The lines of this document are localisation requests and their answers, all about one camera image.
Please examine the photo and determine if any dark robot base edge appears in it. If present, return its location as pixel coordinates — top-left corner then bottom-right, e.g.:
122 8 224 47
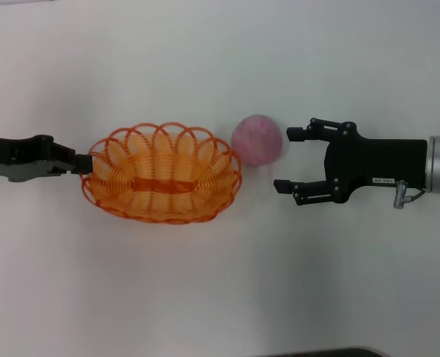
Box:
268 347 386 357

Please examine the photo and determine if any pink peach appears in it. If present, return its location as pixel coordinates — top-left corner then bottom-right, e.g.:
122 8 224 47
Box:
230 114 283 167

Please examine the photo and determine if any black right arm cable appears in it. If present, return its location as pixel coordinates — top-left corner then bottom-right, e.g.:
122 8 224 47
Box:
405 188 428 202

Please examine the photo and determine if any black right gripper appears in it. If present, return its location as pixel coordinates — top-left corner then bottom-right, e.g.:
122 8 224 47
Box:
274 118 428 207

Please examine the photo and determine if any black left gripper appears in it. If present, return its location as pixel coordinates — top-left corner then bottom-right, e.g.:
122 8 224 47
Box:
0 134 94 184

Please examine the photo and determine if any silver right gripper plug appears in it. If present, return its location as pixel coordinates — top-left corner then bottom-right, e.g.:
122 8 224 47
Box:
392 179 409 210

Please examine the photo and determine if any orange woven plastic basket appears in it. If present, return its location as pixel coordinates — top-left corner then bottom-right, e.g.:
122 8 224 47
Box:
80 120 242 225

